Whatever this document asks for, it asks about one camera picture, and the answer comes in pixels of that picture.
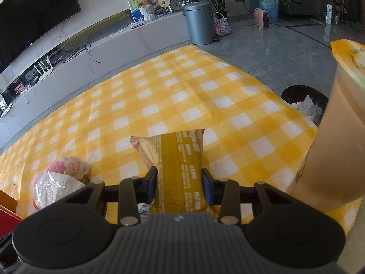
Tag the golden snack packet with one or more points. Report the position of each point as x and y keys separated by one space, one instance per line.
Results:
x=176 y=165

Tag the brown teddy bear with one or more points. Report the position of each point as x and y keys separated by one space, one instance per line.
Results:
x=144 y=0

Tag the woven checked handbag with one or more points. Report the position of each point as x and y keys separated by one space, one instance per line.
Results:
x=221 y=25

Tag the white marble television console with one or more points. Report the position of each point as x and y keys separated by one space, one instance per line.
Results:
x=119 y=54

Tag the blue water jug with pump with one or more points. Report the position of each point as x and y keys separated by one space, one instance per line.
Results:
x=268 y=4

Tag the round paper fan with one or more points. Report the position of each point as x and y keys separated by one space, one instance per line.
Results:
x=162 y=0

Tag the small metal tin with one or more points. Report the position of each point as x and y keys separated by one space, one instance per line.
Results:
x=164 y=12

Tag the black waste bin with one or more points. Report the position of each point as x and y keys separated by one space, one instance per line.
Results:
x=303 y=97

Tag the pink white plastic wrapped bundle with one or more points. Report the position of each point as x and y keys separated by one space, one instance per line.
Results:
x=60 y=177

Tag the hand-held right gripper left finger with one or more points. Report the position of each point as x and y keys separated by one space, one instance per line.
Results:
x=151 y=184

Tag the grey pedal trash can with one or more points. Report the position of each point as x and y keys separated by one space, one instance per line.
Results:
x=199 y=24

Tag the black wall television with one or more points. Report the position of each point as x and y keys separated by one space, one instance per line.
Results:
x=34 y=17

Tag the green picture board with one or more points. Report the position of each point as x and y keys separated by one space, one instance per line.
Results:
x=133 y=5

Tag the dark display shelf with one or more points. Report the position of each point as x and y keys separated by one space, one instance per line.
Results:
x=349 y=0

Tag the yellow lidded drink cup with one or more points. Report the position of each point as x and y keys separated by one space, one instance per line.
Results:
x=336 y=131

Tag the small pink box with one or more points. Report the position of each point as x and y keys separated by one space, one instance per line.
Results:
x=20 y=88

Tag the decorative plate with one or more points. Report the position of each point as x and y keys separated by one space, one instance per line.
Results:
x=176 y=2

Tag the yellow checked tablecloth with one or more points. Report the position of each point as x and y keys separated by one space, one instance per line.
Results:
x=199 y=91

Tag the pink space heater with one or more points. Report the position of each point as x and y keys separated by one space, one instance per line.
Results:
x=262 y=19

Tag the white standing carton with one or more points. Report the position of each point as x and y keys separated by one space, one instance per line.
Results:
x=328 y=20

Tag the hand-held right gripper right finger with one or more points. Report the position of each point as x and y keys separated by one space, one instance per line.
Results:
x=208 y=188

